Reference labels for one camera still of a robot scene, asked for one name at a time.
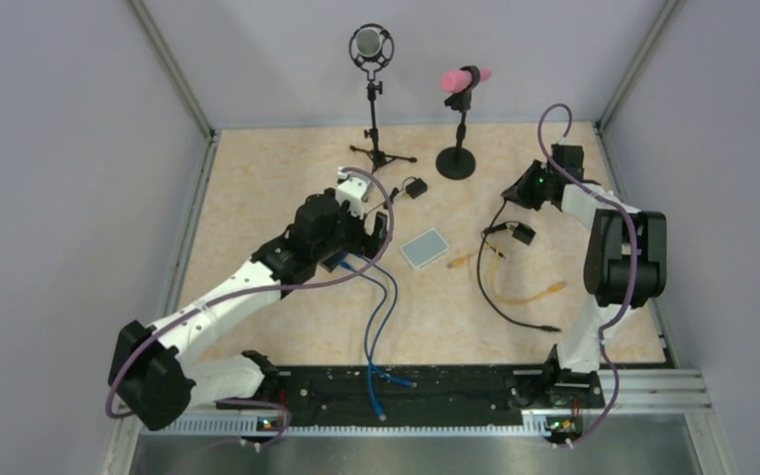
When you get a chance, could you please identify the black power adapter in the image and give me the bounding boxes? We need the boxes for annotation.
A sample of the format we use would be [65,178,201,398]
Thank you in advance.
[510,223,536,245]
[405,178,428,199]

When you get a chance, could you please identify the white network switch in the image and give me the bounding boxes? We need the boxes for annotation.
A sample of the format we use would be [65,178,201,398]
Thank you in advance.
[400,228,449,269]

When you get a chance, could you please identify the yellow ethernet cable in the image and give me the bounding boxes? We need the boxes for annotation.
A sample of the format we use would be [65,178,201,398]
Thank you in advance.
[446,247,569,308]

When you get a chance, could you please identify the black cable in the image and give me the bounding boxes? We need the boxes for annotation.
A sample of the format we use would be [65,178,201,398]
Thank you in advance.
[475,199,562,334]

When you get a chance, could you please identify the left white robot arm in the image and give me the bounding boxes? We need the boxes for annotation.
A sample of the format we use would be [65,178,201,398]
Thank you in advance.
[104,167,395,430]

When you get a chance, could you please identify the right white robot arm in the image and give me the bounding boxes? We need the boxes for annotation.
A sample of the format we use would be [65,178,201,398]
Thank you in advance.
[502,144,667,408]

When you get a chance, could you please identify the black tripod microphone stand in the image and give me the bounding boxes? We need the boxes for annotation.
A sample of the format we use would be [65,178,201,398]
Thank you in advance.
[349,69,418,173]

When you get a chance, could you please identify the black round-base microphone stand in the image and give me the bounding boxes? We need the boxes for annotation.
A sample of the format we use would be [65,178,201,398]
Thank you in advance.
[435,92,476,180]

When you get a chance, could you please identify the pink foam microphone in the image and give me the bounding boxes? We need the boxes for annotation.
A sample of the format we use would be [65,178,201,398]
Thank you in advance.
[439,66,492,94]

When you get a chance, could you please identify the grey studio microphone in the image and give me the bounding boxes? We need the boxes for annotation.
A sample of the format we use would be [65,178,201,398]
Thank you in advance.
[348,23,395,74]

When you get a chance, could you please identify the black network switch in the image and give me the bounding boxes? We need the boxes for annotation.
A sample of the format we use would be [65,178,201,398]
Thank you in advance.
[320,251,350,273]

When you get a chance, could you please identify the blue ethernet cable long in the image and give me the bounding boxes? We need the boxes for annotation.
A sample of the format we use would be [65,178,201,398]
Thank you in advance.
[360,274,389,423]

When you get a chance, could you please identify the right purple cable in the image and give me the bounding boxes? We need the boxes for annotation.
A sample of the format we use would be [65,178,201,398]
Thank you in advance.
[536,103,639,447]

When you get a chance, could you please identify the purple cable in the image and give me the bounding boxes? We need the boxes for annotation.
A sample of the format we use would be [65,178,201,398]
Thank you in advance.
[104,166,396,450]
[536,103,639,447]

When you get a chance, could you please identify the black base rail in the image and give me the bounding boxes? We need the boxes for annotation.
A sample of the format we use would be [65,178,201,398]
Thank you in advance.
[254,364,606,428]

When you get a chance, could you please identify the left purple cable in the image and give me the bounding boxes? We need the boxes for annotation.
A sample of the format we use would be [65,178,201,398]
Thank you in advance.
[104,166,396,450]

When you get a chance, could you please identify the white slotted cable duct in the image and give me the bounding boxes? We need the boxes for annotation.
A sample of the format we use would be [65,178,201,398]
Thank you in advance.
[140,412,579,438]

